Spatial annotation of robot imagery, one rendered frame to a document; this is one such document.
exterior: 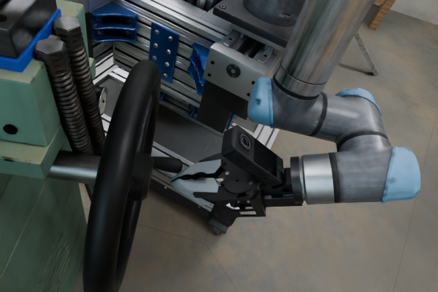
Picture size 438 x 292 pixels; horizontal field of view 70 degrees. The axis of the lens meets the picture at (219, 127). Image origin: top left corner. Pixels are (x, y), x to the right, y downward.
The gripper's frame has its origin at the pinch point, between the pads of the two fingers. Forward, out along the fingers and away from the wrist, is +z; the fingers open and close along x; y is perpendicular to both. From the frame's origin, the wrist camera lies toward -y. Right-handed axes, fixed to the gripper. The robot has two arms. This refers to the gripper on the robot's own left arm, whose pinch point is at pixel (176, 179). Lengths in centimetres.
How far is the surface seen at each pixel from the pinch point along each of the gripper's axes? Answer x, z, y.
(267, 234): 26, -2, 83
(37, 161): -10.8, 4.5, -20.9
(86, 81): -1.0, 2.0, -22.6
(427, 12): 297, -155, 166
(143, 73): -3.1, -6.5, -23.9
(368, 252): 27, -42, 105
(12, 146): -9.7, 7.1, -22.3
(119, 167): -13.4, -6.7, -22.3
